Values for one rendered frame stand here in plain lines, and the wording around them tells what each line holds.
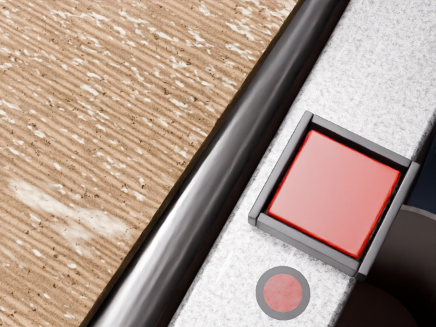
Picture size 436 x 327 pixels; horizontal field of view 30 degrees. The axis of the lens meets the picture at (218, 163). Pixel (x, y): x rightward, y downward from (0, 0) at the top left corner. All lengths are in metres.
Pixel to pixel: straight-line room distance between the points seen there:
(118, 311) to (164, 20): 0.18
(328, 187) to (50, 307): 0.17
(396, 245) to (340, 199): 0.73
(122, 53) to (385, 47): 0.17
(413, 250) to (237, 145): 0.73
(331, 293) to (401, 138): 0.11
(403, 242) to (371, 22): 0.68
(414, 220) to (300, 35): 0.61
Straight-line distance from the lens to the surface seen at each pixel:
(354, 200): 0.48
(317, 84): 0.52
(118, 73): 0.51
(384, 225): 0.48
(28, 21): 0.53
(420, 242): 1.17
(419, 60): 0.54
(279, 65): 0.52
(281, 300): 0.48
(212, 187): 0.49
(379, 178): 0.49
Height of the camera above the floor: 1.38
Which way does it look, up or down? 70 degrees down
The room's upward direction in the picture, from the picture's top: 4 degrees counter-clockwise
